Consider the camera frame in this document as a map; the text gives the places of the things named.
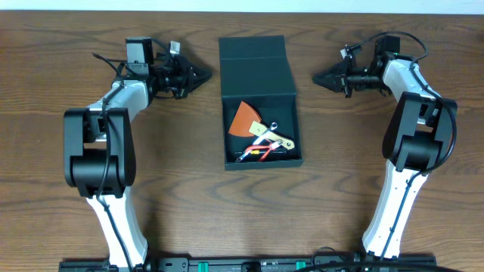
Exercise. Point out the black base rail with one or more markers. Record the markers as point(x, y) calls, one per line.
point(323, 255)

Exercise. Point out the red black pliers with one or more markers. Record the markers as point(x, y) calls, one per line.
point(272, 146)

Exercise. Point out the silver ring wrench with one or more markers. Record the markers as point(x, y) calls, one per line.
point(264, 134)

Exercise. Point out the orange scraper wooden handle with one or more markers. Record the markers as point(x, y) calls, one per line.
point(247, 123)

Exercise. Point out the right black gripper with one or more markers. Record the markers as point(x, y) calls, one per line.
point(337, 77)

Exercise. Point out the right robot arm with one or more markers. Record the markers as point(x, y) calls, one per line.
point(419, 138)

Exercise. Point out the dark green box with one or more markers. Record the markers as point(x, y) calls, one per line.
point(255, 70)

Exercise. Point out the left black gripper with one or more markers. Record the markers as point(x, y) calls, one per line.
point(181, 79)

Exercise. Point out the black yellow screwdriver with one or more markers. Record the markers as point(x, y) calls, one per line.
point(261, 152)

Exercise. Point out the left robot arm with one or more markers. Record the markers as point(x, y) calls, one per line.
point(99, 154)

